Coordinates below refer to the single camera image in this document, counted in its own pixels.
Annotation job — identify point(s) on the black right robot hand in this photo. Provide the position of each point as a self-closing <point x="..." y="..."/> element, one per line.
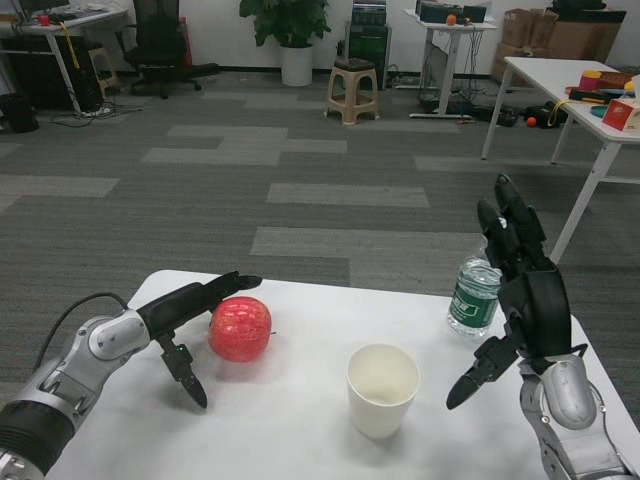
<point x="542" y="310"/>

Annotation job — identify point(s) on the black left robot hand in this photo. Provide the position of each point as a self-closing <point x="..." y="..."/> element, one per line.
<point x="180" y="305"/>

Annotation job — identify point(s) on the red apple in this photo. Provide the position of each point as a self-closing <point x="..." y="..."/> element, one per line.
<point x="240" y="330"/>

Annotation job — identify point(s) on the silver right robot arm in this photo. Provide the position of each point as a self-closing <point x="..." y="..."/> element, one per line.
<point x="570" y="395"/>

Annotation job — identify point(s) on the green label water bottle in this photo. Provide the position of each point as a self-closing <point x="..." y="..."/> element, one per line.
<point x="470" y="305"/>

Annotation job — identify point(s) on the white paper cup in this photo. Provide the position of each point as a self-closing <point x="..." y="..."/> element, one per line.
<point x="375" y="415"/>

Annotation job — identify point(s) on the teal plate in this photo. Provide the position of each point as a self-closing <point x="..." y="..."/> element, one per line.
<point x="598" y="110"/>

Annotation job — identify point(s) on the red tissue box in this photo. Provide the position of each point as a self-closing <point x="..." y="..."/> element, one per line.
<point x="620" y="115"/>

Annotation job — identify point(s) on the black and yellow tool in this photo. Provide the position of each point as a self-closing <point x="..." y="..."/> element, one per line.
<point x="587" y="95"/>

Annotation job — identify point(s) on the pink cup with yellow lid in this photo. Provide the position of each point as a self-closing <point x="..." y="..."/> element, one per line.
<point x="590" y="81"/>

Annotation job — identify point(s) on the white work table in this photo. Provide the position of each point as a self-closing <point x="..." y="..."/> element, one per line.
<point x="550" y="70"/>

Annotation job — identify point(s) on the black trash bin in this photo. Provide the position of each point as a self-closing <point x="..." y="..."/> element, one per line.
<point x="20" y="115"/>

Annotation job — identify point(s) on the low cardboard box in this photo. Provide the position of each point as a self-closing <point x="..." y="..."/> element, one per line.
<point x="505" y="62"/>

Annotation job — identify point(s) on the beige stool with black seat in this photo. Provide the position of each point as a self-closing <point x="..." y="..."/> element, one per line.
<point x="102" y="65"/>

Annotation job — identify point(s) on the red board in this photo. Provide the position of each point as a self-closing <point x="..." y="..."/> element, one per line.
<point x="186" y="42"/>

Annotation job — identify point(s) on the beige plastic stool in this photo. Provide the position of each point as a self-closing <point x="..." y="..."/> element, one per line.
<point x="350" y="100"/>

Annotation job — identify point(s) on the green plant in white pot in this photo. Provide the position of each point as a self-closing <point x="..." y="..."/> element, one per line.
<point x="296" y="65"/>

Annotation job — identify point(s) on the black cabinet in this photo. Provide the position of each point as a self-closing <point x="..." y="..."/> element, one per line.
<point x="40" y="75"/>

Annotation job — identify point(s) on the large cardboard box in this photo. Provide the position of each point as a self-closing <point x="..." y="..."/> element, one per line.
<point x="585" y="40"/>

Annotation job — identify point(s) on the black mesh office chair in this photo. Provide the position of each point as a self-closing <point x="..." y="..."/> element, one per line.
<point x="155" y="30"/>

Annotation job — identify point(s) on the open cardboard box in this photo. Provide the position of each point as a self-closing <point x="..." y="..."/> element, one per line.
<point x="522" y="27"/>

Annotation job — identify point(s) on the white standing desk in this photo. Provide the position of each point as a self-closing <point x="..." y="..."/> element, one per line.
<point x="450" y="27"/>

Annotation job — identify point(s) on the white office desk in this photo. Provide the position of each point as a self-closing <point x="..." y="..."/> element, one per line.
<point x="85" y="19"/>

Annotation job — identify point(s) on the small black device box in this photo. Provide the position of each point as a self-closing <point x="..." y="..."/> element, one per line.
<point x="474" y="14"/>

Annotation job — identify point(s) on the black bag on boxes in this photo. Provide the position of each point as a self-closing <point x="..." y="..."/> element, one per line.
<point x="577" y="5"/>

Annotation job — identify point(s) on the black computer case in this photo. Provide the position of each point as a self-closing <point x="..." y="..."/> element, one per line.
<point x="367" y="50"/>

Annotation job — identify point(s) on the large black device box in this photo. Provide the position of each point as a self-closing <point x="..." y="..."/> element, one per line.
<point x="437" y="11"/>

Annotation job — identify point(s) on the black computer monitor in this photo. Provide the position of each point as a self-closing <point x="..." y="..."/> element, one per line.
<point x="45" y="4"/>

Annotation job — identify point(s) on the black equipment stack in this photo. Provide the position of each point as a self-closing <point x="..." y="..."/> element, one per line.
<point x="369" y="12"/>

